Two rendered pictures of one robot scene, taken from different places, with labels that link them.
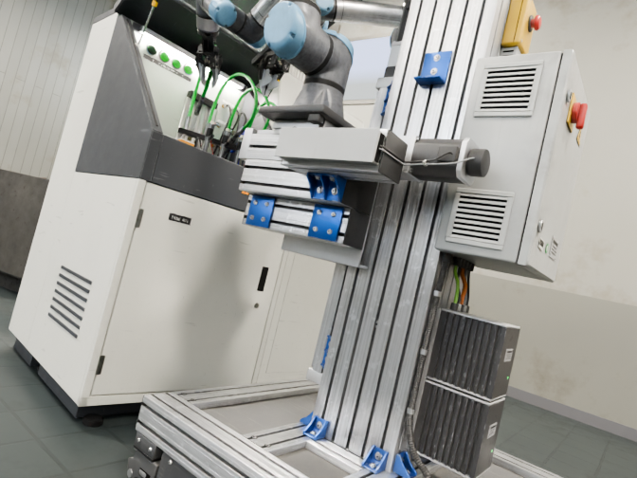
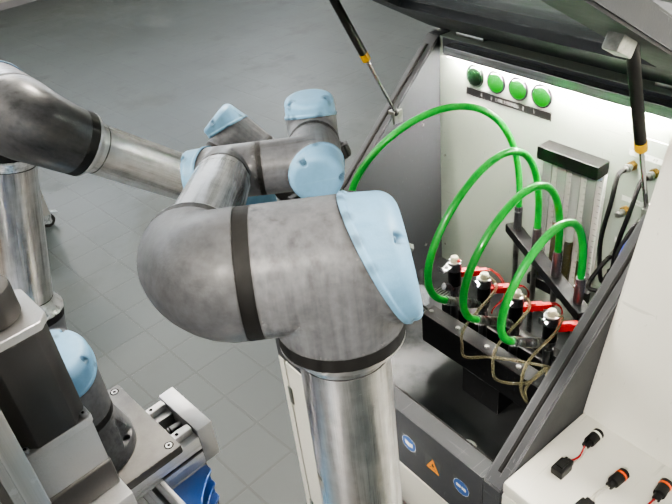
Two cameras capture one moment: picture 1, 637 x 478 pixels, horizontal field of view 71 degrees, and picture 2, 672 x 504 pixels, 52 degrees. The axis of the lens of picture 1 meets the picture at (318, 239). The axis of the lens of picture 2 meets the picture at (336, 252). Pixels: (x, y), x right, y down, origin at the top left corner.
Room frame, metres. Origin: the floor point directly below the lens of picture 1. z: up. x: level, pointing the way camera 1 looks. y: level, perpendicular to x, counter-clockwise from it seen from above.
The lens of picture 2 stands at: (1.83, -0.62, 1.97)
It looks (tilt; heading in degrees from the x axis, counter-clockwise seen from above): 35 degrees down; 102
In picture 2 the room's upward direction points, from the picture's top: 7 degrees counter-clockwise
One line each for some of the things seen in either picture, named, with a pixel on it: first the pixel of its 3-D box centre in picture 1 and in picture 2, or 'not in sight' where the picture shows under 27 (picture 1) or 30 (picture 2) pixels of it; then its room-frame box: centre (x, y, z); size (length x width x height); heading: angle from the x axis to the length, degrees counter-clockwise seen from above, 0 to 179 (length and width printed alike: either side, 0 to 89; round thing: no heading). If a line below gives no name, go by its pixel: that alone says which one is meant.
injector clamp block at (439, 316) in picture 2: not in sight; (496, 365); (1.91, 0.46, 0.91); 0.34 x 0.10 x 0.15; 137
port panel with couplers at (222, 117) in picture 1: (227, 127); (641, 217); (2.18, 0.57, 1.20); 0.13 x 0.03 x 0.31; 137
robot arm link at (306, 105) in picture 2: not in sight; (312, 130); (1.61, 0.31, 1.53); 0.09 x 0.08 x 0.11; 103
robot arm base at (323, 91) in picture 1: (319, 104); (84, 430); (1.21, 0.08, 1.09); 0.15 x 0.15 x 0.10
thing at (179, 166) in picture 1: (230, 185); (375, 404); (1.66, 0.37, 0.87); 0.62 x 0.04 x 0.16; 137
